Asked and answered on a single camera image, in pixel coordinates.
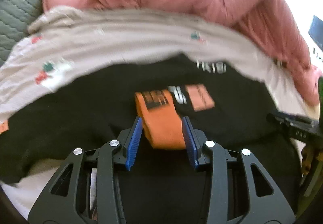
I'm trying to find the orange black knit sock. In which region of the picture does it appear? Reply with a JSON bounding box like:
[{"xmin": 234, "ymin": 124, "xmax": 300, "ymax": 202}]
[{"xmin": 135, "ymin": 89, "xmax": 186, "ymax": 150}]

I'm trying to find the black garment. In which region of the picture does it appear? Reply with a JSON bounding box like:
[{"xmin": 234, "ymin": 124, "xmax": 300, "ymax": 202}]
[{"xmin": 1, "ymin": 54, "xmax": 301, "ymax": 223}]

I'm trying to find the black sock with orange labels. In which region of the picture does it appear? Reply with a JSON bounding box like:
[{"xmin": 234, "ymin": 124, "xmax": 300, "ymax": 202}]
[{"xmin": 168, "ymin": 84, "xmax": 215, "ymax": 112}]

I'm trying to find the person's right hand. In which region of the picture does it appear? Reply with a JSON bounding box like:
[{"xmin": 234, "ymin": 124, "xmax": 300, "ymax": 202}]
[{"xmin": 301, "ymin": 145, "xmax": 323, "ymax": 175}]

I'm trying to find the pink rumpled duvet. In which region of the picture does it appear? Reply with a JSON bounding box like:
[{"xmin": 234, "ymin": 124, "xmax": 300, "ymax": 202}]
[{"xmin": 42, "ymin": 0, "xmax": 320, "ymax": 106}]

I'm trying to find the pink cartoon print bedsheet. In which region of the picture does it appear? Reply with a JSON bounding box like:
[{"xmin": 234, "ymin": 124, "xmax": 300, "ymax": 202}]
[{"xmin": 1, "ymin": 6, "xmax": 305, "ymax": 223}]

